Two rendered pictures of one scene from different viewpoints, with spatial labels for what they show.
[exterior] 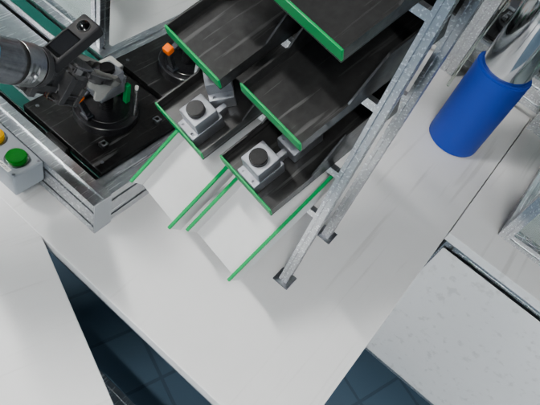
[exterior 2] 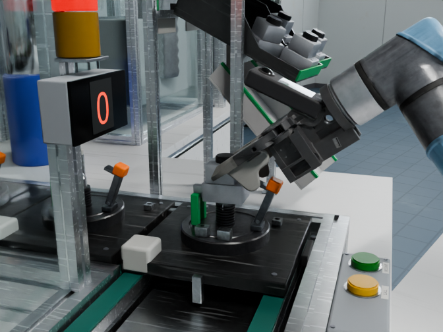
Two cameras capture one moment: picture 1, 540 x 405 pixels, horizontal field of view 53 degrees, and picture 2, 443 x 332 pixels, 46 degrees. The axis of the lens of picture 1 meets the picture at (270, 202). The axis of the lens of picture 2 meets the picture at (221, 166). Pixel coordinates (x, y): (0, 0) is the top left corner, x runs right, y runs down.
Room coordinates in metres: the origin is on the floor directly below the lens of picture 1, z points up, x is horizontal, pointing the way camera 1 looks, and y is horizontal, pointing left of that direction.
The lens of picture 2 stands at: (0.82, 1.16, 1.31)
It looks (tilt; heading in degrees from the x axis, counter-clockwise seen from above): 17 degrees down; 268
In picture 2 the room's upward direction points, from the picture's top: straight up
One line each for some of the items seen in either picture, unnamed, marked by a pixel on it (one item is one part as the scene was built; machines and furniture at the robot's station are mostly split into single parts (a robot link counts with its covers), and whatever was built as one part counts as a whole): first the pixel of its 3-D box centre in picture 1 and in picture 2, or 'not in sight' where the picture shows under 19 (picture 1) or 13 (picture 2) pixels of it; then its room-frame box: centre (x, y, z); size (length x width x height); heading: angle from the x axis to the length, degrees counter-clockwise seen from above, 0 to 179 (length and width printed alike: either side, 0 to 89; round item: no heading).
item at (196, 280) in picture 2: not in sight; (198, 288); (0.83, 0.53, 0.95); 0.01 x 0.01 x 0.04; 70
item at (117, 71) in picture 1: (110, 77); (219, 176); (0.79, 0.41, 1.07); 0.08 x 0.04 x 0.07; 161
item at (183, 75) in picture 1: (189, 53); (81, 193); (1.02, 0.32, 1.01); 0.24 x 0.24 x 0.13; 70
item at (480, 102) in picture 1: (477, 105); not in sight; (1.34, -0.42, 1.00); 0.16 x 0.16 x 0.27
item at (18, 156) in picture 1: (16, 158); (364, 263); (0.59, 0.50, 0.96); 0.04 x 0.04 x 0.02
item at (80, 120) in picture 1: (106, 109); (225, 230); (0.78, 0.41, 0.98); 0.14 x 0.14 x 0.02
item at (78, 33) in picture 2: not in sight; (76, 34); (0.96, 0.55, 1.29); 0.05 x 0.05 x 0.05
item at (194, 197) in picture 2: not in sight; (195, 209); (0.83, 0.41, 1.01); 0.01 x 0.01 x 0.05; 70
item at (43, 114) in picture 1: (106, 115); (225, 241); (0.78, 0.41, 0.96); 0.24 x 0.24 x 0.02; 70
